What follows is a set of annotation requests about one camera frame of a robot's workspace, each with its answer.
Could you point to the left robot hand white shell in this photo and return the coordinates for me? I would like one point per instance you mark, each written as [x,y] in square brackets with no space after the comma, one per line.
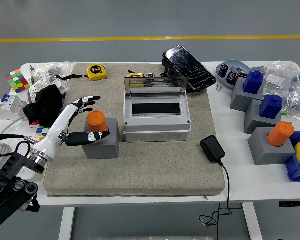
[53,131]

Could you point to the grey junction box clear lid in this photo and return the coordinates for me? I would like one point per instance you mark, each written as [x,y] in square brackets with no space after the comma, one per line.
[156,125]

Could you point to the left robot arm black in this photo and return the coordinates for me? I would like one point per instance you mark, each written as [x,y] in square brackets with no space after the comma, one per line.
[8,175]

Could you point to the small colourful puzzle cube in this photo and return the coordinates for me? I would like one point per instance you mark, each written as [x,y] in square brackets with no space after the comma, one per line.
[42,132]

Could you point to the black cloth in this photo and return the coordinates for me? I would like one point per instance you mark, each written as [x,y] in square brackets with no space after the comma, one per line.
[46,105]

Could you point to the white power strip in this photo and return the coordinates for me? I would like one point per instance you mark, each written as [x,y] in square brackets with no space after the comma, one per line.
[22,127]

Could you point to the white purple breaker module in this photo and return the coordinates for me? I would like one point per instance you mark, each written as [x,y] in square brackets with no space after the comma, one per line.
[58,83]

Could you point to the white blue circuit breaker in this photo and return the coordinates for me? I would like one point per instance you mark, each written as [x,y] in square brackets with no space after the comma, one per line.
[7,107]

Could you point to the grey block with round hole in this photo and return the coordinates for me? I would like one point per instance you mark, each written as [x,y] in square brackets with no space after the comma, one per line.
[102,150]

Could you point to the silver pen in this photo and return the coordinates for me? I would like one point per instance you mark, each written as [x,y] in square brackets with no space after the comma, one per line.
[32,75]

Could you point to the large colourful puzzle cube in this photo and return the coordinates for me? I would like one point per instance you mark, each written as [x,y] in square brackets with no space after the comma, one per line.
[17,81]

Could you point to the clear plastic bag of parts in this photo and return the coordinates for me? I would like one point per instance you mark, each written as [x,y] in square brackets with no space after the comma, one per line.
[292,82]
[55,67]

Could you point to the square yellow tape measure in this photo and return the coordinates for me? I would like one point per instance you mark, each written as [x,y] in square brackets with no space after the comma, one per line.
[97,72]

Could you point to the white table leg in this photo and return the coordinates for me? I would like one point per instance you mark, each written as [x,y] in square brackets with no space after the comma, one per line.
[66,222]
[252,222]

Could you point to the round yellow black tape measure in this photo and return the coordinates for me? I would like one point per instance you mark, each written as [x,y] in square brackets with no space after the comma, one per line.
[135,74]

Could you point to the grey-brown mat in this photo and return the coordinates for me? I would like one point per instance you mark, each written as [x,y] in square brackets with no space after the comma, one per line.
[152,172]

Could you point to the small black capacitor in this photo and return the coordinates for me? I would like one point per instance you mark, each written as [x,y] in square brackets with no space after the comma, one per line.
[232,76]
[224,70]
[150,75]

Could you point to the black case with cracked screen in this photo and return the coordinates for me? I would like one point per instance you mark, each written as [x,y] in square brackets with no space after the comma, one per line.
[190,67]

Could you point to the black power adapter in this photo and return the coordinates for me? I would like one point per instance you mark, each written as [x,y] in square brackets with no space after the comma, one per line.
[212,148]

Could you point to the grey block holder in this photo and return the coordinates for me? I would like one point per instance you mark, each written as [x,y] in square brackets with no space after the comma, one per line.
[253,120]
[238,98]
[260,150]

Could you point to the blue-grey oval dish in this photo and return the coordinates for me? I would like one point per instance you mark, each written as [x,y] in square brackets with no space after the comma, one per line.
[237,63]

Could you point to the blue plastic block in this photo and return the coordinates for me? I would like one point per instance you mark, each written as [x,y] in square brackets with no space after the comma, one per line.
[252,82]
[270,107]

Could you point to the blue plastic bin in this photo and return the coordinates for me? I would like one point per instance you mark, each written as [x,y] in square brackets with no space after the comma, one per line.
[293,170]

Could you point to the black table control panel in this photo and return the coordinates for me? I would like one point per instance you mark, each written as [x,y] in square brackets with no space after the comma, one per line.
[293,204]

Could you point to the white switch module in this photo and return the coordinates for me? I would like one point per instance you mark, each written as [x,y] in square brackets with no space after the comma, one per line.
[37,88]

